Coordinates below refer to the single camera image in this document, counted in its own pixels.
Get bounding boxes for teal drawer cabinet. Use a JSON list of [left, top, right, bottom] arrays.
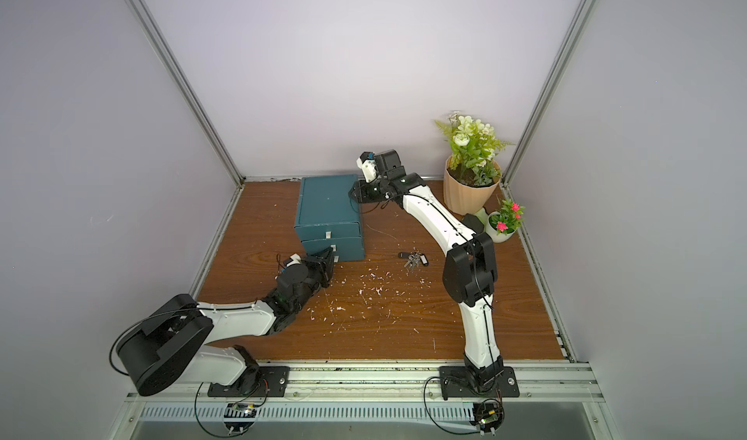
[[294, 175, 366, 262]]

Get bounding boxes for bunch of keys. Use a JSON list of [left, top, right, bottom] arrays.
[[398, 251, 430, 270]]

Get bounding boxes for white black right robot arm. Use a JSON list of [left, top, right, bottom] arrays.
[[349, 150, 504, 391]]

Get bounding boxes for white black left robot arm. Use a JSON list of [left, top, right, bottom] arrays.
[[109, 247, 335, 397]]

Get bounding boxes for large peach pot plant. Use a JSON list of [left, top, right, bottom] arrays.
[[435, 111, 511, 216]]

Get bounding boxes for black gardening glove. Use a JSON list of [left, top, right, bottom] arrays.
[[462, 214, 484, 234]]

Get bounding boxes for small white pot pink flowers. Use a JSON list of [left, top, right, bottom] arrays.
[[486, 199, 524, 244]]

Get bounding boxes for left small circuit board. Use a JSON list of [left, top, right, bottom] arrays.
[[223, 403, 258, 436]]

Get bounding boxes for small circuit board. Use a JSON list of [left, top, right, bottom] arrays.
[[223, 403, 258, 436], [473, 398, 506, 436]]

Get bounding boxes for right small circuit board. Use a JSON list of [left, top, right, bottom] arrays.
[[473, 398, 506, 436]]

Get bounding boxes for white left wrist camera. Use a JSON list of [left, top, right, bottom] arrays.
[[284, 254, 303, 267]]

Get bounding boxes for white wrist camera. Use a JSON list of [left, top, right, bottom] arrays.
[[284, 254, 303, 267], [356, 151, 379, 183]]

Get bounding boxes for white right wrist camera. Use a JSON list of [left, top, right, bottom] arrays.
[[356, 151, 379, 183]]

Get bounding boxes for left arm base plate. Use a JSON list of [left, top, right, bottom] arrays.
[[207, 365, 291, 398]]

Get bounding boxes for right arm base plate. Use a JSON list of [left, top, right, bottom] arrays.
[[438, 365, 521, 400]]

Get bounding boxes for aluminium front rail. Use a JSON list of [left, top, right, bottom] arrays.
[[124, 360, 605, 405]]

